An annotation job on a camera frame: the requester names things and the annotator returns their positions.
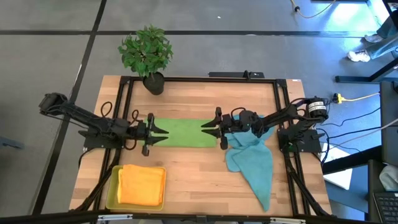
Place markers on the teal microfiber towel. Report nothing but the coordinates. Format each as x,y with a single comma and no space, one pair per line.
252,168

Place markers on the orange microfiber towel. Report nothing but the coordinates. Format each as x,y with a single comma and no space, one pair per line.
141,185

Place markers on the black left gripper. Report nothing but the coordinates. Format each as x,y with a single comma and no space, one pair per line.
140,132

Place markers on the black bar bracket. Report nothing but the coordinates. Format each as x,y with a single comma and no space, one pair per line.
230,74

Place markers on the grey cloth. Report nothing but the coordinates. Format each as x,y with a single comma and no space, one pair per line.
390,177

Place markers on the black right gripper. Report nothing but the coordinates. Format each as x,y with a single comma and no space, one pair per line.
233,124

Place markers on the person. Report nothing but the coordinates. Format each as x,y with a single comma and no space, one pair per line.
359,56

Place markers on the black desk frame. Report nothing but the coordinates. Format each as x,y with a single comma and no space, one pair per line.
351,79

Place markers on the green microfiber towel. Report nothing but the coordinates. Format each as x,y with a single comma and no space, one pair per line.
186,132

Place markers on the potted green plant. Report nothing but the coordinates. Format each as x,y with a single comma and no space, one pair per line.
146,53

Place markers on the black table frame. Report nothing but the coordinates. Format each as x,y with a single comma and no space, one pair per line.
199,80

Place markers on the white flat box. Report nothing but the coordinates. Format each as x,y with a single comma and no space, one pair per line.
340,179

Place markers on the yellow plastic bin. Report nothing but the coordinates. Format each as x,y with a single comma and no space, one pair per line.
110,199

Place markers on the silver aluminium bracket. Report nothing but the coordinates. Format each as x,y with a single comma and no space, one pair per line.
115,216
287,220

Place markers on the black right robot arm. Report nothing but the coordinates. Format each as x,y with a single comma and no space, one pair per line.
280,117

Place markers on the black keyboard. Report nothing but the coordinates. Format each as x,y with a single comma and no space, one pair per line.
387,205

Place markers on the black desk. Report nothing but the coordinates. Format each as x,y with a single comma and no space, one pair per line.
388,124

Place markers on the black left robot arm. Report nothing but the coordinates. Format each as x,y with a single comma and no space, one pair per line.
93,123

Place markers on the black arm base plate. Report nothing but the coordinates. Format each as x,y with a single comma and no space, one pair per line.
306,144
93,144

